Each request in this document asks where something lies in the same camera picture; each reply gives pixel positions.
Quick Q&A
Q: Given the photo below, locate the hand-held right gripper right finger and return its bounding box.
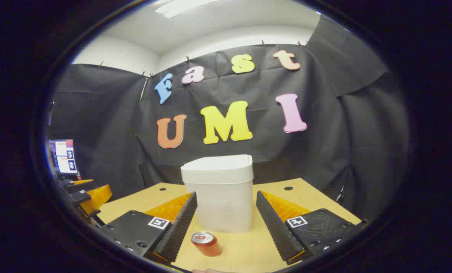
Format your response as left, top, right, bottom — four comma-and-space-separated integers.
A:
256, 190, 369, 265

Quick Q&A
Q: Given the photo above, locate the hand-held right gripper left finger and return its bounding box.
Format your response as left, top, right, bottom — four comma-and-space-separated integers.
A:
97, 191, 198, 264

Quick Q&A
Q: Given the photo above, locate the red pop can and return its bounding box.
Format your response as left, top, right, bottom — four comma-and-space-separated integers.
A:
191, 232, 222, 257

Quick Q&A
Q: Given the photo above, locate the white desktop garbage bin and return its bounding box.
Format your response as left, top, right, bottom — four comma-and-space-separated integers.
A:
180, 154, 254, 233

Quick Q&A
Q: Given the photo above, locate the wooden desktop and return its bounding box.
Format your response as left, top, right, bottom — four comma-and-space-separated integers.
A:
97, 177, 363, 273

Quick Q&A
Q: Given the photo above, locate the computer monitor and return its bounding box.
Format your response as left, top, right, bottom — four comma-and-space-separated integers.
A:
48, 139, 79, 176

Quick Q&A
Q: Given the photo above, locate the black backdrop cloth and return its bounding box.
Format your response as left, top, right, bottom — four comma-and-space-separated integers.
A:
47, 15, 410, 220

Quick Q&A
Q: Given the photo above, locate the long ceiling light panel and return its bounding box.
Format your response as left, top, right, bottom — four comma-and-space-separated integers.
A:
154, 0, 220, 19

